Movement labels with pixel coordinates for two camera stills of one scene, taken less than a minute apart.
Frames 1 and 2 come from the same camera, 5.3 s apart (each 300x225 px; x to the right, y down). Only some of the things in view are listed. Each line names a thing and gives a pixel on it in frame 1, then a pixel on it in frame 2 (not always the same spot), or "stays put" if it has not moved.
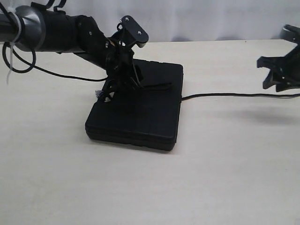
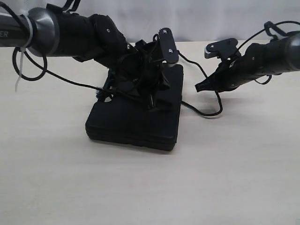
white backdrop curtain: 174,20 stays put
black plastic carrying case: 147,117 stays put
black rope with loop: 186,98 -> 106,94
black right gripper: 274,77 -> 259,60
